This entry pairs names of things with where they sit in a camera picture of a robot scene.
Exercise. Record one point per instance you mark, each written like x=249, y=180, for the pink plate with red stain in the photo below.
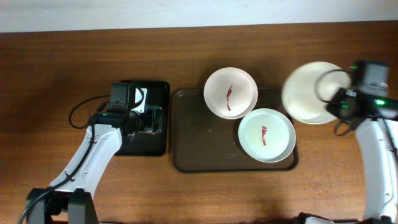
x=230, y=93

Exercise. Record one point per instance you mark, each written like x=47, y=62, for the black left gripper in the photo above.
x=158, y=120

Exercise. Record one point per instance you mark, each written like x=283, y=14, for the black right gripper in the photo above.
x=339, y=106

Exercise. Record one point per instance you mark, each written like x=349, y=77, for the white plate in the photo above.
x=309, y=87

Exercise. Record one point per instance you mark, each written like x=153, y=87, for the black small tray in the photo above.
x=142, y=144

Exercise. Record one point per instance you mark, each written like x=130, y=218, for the brown serving tray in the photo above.
x=203, y=142

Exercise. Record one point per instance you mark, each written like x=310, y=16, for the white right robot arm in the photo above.
x=373, y=119

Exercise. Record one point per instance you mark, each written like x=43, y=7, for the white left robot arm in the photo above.
x=73, y=190

